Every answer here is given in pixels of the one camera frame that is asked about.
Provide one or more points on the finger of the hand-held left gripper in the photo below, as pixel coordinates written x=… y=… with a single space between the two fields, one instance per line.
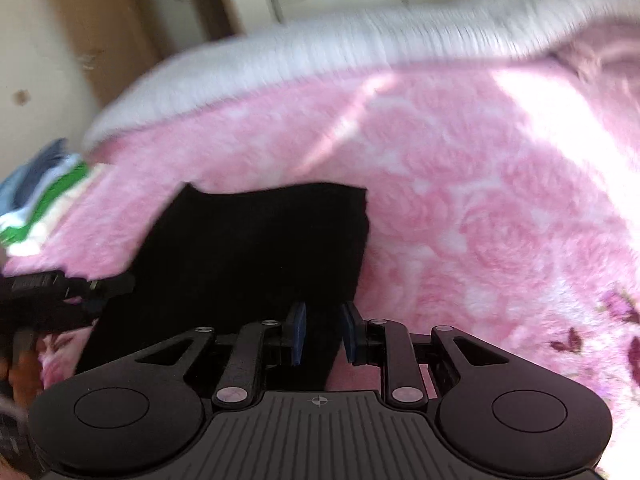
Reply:
x=102 y=284

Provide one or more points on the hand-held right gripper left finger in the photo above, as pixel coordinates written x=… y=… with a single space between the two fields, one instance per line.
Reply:
x=298 y=335

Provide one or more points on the stack of folded clothes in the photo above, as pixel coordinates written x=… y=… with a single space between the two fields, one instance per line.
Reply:
x=40 y=200

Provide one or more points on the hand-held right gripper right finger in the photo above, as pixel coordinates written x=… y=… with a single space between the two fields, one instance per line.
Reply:
x=351 y=335

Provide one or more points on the white grey bedding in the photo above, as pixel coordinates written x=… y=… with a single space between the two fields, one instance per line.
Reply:
x=350 y=45

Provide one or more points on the brown wooden furniture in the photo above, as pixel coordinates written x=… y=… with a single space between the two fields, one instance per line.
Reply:
x=100 y=15

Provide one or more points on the pink floral fleece blanket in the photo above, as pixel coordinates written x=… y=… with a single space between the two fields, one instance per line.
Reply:
x=475 y=200

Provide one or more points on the black garment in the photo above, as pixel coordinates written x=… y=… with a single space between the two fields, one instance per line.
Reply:
x=250 y=250

